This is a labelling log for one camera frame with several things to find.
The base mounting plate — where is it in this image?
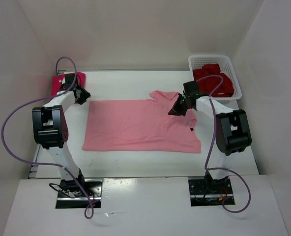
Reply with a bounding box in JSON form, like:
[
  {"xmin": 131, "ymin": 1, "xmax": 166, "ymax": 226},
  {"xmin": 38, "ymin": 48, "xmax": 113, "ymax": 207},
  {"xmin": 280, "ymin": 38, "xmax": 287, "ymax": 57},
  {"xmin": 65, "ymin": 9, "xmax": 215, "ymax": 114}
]
[
  {"xmin": 188, "ymin": 177, "xmax": 235, "ymax": 207},
  {"xmin": 49, "ymin": 178, "xmax": 103, "ymax": 209}
]

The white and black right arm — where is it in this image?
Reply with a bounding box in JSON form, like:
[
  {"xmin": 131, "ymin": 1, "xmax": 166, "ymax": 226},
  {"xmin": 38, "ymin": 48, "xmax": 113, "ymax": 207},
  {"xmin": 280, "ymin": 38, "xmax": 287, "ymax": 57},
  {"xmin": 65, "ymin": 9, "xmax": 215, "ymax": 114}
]
[{"xmin": 168, "ymin": 81, "xmax": 252, "ymax": 194}]

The magenta t-shirt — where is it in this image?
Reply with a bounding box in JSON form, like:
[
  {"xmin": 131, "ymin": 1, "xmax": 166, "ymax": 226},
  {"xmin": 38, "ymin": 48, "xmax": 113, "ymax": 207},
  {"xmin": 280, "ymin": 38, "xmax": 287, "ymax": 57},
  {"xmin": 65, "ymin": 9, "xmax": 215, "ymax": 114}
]
[{"xmin": 51, "ymin": 72, "xmax": 87, "ymax": 96}]

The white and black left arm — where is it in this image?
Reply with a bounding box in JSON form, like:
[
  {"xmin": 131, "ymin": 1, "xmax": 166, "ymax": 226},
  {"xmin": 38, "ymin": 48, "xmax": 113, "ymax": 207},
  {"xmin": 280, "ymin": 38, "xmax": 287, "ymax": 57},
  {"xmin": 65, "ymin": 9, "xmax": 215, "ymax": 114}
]
[{"xmin": 32, "ymin": 84, "xmax": 90, "ymax": 197}]

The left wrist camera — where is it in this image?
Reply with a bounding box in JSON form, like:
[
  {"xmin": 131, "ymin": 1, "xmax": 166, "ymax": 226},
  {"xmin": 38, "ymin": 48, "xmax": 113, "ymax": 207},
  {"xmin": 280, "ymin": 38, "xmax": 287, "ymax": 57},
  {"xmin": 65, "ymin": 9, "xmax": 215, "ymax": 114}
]
[{"xmin": 59, "ymin": 74, "xmax": 78, "ymax": 91}]

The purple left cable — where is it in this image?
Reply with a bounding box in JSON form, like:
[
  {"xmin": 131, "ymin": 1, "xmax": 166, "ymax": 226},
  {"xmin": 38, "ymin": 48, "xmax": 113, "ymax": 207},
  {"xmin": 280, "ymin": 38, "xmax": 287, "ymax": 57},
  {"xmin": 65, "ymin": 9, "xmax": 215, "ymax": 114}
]
[{"xmin": 0, "ymin": 57, "xmax": 100, "ymax": 219}]

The dark red t-shirt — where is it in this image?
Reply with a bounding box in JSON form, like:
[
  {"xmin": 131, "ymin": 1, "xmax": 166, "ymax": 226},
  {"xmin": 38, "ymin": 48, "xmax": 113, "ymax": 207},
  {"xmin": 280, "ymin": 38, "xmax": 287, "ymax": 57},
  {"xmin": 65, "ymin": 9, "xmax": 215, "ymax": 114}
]
[{"xmin": 193, "ymin": 64, "xmax": 234, "ymax": 97}]

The white plastic basket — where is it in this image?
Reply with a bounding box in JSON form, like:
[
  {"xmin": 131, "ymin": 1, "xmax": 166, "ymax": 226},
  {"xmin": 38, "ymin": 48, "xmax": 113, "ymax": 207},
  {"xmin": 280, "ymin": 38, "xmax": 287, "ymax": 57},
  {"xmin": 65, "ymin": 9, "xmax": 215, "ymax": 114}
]
[{"xmin": 188, "ymin": 54, "xmax": 242, "ymax": 101}]

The light pink t-shirt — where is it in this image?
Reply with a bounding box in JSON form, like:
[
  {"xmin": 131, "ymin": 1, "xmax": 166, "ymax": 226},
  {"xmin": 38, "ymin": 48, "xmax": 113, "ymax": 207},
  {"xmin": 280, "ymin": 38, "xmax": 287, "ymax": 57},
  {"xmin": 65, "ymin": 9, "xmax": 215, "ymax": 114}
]
[{"xmin": 82, "ymin": 90, "xmax": 201, "ymax": 154}]

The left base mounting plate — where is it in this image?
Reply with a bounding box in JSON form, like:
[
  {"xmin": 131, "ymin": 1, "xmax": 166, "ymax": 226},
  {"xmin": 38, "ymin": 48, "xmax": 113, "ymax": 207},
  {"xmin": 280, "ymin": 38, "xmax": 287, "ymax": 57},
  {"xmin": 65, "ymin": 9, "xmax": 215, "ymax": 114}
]
[{"xmin": 49, "ymin": 178, "xmax": 103, "ymax": 209}]

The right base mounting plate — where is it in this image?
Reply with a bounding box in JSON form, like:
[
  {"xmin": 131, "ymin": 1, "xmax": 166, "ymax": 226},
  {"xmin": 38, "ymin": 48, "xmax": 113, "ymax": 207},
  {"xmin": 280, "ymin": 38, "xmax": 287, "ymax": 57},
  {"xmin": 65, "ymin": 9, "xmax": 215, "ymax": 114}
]
[{"xmin": 188, "ymin": 177, "xmax": 235, "ymax": 207}]

